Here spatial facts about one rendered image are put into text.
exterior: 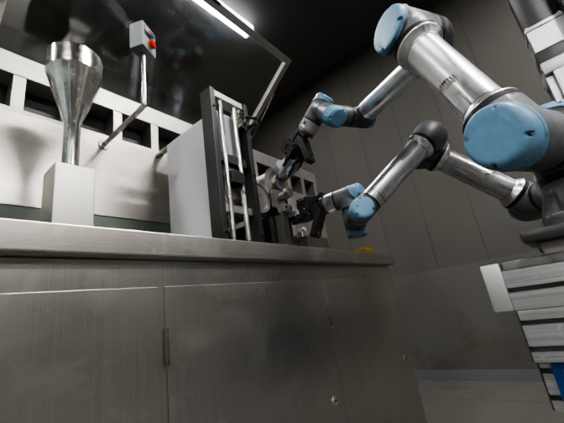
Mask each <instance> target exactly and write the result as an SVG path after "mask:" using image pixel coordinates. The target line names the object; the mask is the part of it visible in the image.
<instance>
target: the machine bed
mask: <svg viewBox="0 0 564 423"><path fill-rule="evenodd" d="M0 257H18V258H54V259H126V260H164V261H200V262H236V263H273V264H345V265H382V266H389V265H392V264H395V261H394V255H393V254H385V253H368V252H359V251H349V250H341V249H331V248H314V247H305V246H295V245H287V244H277V243H260V242H251V241H242V240H232V239H224V238H206V237H197V236H188V235H179V234H169V233H161V232H143V231H134V230H125V229H116V228H107V227H89V226H80V225H71V224H62V223H53V222H36V221H26V220H18V219H8V218H0Z"/></svg>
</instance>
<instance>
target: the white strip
mask: <svg viewBox="0 0 564 423"><path fill-rule="evenodd" d="M166 153H167V157H168V176H169V193H170V229H171V234H179V235H188V236H197V237H206V238H212V227H211V217H210V207H209V197H208V187H207V177H206V158H205V148H204V138H203V127H202V119H201V120H200V121H199V122H197V123H196V124H194V125H193V126H192V127H190V128H189V129H187V130H186V131H185V132H184V133H182V134H181V135H180V136H179V137H178V138H176V139H175V140H173V141H172V142H171V143H169V144H168V145H167V146H166V147H164V148H163V149H161V150H160V151H159V152H158V153H157V154H156V155H155V158H157V159H158V158H160V157H161V156H163V155H164V154H166Z"/></svg>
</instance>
